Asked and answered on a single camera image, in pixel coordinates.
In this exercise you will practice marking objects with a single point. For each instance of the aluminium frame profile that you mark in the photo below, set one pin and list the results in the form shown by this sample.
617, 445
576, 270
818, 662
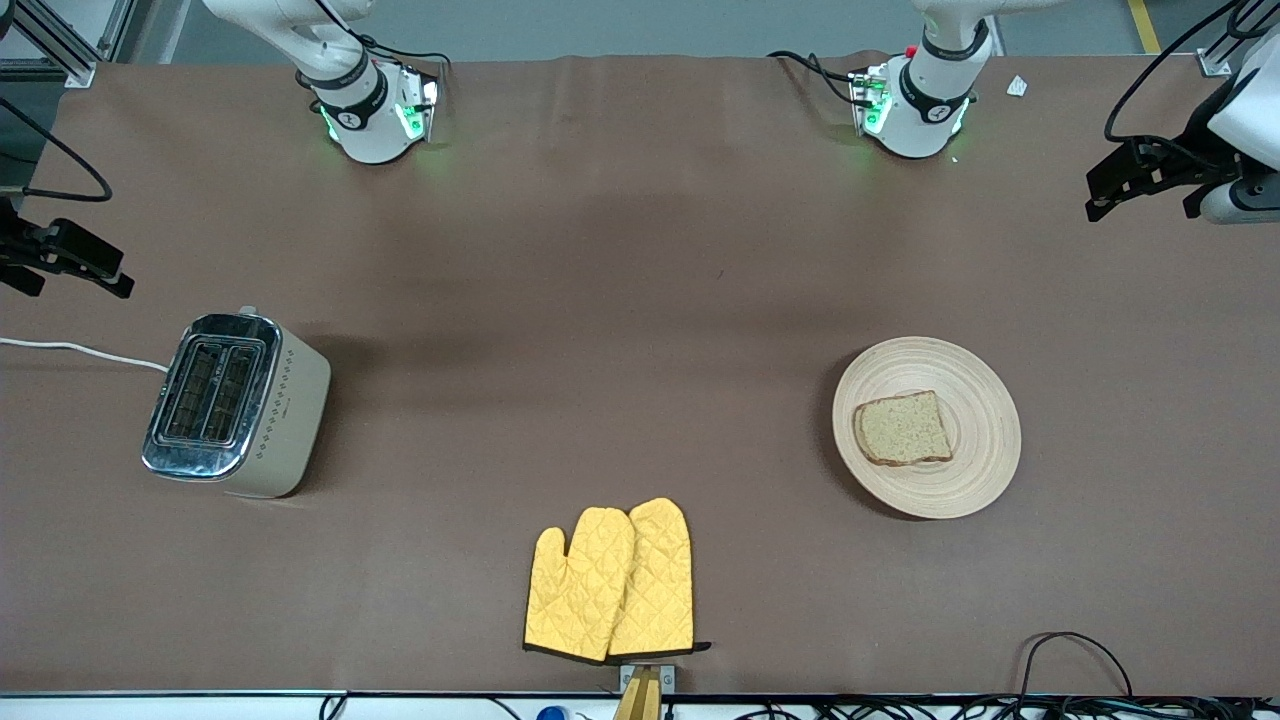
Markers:
1215, 62
70, 65

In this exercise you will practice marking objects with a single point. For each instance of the grey metal bracket plate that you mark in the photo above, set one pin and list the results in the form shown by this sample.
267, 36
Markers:
668, 678

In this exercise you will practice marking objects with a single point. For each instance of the left base connector box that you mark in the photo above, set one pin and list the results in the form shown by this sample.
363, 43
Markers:
868, 95

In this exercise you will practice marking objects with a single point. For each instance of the round wooden plate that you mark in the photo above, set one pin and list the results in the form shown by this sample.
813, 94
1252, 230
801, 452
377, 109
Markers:
985, 430

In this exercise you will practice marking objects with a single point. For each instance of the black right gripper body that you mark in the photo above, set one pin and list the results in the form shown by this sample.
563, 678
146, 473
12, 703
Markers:
12, 246

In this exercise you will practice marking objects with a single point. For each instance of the base connector box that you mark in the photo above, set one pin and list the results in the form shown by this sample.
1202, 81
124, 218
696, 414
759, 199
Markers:
868, 95
425, 100

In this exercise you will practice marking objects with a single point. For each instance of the cream and chrome toaster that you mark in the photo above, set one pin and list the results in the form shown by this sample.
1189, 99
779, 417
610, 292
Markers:
285, 410

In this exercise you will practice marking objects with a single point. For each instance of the slice of brown bread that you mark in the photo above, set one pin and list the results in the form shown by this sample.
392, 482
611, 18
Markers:
903, 430

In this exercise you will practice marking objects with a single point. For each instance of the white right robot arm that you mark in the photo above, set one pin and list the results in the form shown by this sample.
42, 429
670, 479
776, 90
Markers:
370, 120

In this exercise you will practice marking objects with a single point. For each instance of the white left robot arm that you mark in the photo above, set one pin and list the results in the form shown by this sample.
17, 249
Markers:
925, 110

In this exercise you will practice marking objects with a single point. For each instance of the yellow quilted oven mitt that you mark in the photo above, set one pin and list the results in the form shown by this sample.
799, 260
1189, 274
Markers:
660, 590
575, 590

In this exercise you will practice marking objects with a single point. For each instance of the brown table cover sheet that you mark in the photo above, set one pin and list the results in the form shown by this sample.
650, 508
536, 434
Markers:
700, 250

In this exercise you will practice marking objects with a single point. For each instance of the small white paper scrap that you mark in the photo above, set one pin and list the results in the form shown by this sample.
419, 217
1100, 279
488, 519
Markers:
1017, 86

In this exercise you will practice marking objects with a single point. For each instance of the right base connector box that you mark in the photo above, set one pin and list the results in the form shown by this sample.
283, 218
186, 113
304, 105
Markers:
425, 100

